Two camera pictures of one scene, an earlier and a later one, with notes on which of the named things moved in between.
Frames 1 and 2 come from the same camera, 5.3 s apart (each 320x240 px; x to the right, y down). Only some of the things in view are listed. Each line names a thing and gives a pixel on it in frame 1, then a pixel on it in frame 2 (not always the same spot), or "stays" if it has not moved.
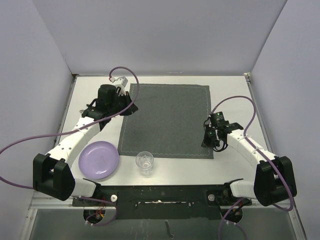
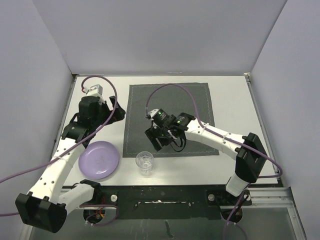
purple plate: [98, 159] stays
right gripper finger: [207, 140] to [152, 136]
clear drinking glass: [144, 161] stays
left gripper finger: [132, 109] to [118, 112]
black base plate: [165, 201] stays
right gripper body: [215, 143] to [164, 138]
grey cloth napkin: [169, 123] stays
